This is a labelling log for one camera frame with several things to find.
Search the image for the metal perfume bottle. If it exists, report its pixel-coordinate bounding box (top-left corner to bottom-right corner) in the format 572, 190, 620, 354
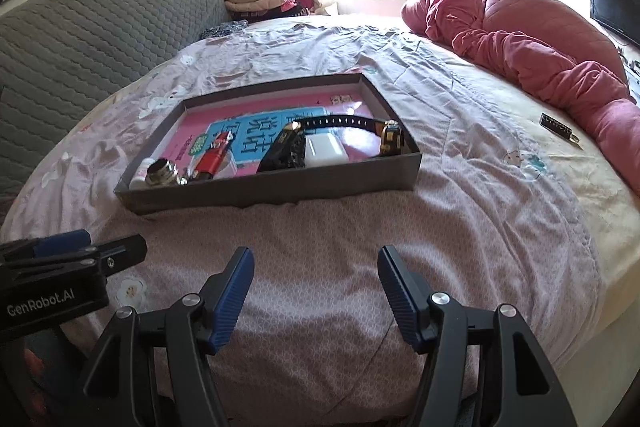
145, 158, 188, 187

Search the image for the red and black lighter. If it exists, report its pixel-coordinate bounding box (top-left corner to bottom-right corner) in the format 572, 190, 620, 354
191, 131, 234, 181

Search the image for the black and gold lighter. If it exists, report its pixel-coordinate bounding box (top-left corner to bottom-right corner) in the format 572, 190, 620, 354
257, 121, 304, 172

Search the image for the black hair claw clip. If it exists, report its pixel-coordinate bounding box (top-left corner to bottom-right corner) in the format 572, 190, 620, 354
286, 134, 306, 169

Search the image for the white earbuds case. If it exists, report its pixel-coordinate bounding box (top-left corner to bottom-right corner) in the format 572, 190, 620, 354
304, 133, 349, 168

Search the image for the black and yellow wristwatch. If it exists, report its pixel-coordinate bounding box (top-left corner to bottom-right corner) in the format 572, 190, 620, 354
296, 114, 405, 157

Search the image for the small white pill bottle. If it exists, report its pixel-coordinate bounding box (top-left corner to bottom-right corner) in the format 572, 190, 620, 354
128, 157, 155, 191

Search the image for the person's left hand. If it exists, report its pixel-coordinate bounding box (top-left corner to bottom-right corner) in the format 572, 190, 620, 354
24, 348, 47, 418

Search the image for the pink patterned bed sheet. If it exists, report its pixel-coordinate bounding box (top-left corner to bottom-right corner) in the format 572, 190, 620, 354
1, 24, 603, 426

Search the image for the pink and blue book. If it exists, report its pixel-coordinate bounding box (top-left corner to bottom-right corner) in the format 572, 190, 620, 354
149, 88, 380, 176

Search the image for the grey quilted headboard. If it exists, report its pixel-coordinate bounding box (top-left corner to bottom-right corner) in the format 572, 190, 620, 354
1, 0, 230, 213

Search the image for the grey cardboard box tray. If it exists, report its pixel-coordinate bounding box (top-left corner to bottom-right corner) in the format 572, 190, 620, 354
115, 74, 422, 215

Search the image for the yellow blanket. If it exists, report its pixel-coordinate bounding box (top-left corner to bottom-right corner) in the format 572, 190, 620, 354
248, 15, 639, 332

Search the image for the pink quilted duvet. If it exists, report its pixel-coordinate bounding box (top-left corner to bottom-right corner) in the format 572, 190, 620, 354
401, 0, 639, 190

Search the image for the white TV cabinet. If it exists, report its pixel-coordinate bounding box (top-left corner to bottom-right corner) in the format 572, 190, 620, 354
623, 56, 640, 104

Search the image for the black wall television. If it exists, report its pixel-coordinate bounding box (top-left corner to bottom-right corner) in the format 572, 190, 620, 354
590, 0, 640, 46

